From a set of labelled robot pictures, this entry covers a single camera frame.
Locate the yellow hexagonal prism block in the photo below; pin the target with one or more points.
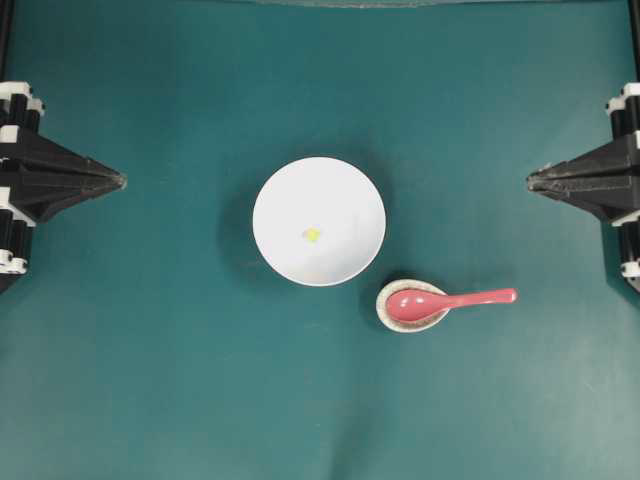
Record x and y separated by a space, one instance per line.
312 234

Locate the pink ceramic spoon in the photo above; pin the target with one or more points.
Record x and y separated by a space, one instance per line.
413 305

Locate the white round bowl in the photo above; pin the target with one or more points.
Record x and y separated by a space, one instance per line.
324 193

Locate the small speckled beige dish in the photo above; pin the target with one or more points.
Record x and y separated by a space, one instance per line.
406 327

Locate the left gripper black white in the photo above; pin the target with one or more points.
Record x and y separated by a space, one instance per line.
27 200

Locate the black aluminium frame rail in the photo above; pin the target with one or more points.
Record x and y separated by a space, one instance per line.
6 18

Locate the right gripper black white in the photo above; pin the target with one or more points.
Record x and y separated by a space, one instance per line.
610 199

